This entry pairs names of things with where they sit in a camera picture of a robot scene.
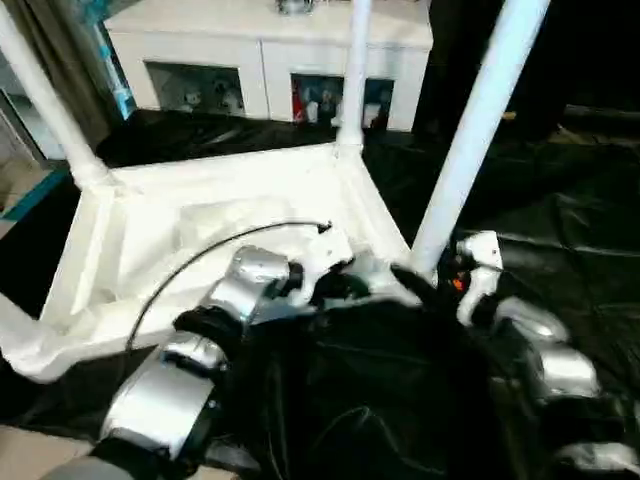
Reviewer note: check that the white plastic table leg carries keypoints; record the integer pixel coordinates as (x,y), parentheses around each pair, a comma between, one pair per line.
(475,125)
(50,100)
(356,75)
(17,340)

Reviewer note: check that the white plastic table top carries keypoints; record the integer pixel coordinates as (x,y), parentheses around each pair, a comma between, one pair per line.
(175,220)

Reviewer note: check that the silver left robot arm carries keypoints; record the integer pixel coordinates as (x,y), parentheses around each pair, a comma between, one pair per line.
(225,300)

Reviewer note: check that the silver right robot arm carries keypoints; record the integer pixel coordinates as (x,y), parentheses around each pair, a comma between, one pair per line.
(545,350)

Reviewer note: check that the black mat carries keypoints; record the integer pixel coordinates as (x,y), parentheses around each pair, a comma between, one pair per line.
(550,200)

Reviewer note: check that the red bottle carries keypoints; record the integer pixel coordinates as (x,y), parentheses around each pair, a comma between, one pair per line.
(298,105)

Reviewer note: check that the dark low bench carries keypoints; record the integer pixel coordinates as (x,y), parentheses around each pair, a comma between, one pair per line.
(600,117)

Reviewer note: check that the black speaker with gold label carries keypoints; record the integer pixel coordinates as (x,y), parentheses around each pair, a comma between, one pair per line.
(575,55)

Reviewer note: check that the white glass-door cabinet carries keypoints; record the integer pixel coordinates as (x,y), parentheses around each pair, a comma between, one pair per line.
(250,45)

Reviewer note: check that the clear glass jar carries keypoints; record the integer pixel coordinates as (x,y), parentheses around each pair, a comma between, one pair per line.
(295,5)

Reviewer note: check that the light blue plastic rack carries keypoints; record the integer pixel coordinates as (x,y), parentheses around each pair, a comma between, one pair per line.
(115,65)

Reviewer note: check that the teal floor strip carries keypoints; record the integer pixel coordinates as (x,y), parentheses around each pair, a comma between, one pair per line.
(30,192)

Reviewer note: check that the grey-brown curtain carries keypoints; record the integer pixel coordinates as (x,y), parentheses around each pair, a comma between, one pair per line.
(60,60)

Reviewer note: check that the glass sliding door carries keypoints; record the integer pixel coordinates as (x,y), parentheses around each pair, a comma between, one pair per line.
(20,120)

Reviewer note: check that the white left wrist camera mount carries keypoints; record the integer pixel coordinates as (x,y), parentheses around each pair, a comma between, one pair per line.
(320,260)

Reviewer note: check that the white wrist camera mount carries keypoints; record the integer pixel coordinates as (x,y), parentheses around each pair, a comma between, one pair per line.
(320,260)
(482,260)

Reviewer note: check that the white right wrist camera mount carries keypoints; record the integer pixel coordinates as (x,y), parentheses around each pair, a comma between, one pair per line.
(482,260)

